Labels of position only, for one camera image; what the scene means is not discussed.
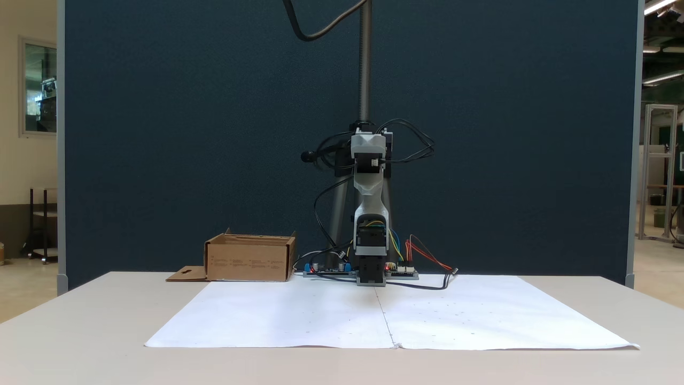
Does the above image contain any yellow jumper wire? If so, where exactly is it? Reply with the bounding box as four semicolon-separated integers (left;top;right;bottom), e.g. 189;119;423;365
366;219;405;264

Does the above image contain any brown cardboard box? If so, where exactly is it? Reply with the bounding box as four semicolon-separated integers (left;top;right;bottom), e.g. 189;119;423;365
166;229;298;283

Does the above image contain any black arm servo cable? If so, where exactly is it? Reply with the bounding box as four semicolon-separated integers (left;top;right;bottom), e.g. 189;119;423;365
313;131;355;258

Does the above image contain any black power cable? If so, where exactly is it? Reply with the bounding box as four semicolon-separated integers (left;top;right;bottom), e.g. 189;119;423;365
385;267;459;291

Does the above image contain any white paper sheet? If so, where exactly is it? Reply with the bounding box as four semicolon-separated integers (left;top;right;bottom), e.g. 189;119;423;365
144;281;397;349
374;275;640;351

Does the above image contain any black camera cable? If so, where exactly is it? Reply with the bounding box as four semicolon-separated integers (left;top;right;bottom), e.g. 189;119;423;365
282;0;370;43

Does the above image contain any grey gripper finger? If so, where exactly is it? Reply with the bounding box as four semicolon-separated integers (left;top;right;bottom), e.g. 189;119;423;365
351;133;387;156

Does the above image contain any aluminium frame structure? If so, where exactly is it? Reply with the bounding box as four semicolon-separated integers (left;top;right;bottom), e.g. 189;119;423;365
639;104;680;244

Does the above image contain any dark blue partition panel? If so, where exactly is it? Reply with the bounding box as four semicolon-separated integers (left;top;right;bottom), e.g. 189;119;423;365
56;0;643;292

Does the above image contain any black metal shelf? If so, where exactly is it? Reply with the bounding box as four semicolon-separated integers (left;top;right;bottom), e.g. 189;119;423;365
21;187;58;265

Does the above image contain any fluorescent ceiling light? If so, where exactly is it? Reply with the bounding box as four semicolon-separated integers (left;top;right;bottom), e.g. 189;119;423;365
644;0;678;16
643;70;684;87

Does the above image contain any red jumper wire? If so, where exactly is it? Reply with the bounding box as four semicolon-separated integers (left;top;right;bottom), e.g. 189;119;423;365
405;234;455;271

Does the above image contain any grey camera stand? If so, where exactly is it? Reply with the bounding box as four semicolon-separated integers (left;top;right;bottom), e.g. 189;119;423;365
301;0;399;260

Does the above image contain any circuit board with red LED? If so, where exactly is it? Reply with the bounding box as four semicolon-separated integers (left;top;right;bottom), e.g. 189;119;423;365
386;262;420;281

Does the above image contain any framed wall window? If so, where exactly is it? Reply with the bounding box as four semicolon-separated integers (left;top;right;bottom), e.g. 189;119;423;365
19;36;58;138

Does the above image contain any black gripper servo cable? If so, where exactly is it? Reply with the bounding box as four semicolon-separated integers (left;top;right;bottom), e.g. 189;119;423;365
376;119;436;164

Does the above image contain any blue circuit board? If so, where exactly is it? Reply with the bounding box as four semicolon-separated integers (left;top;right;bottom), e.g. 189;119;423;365
303;261;354;278

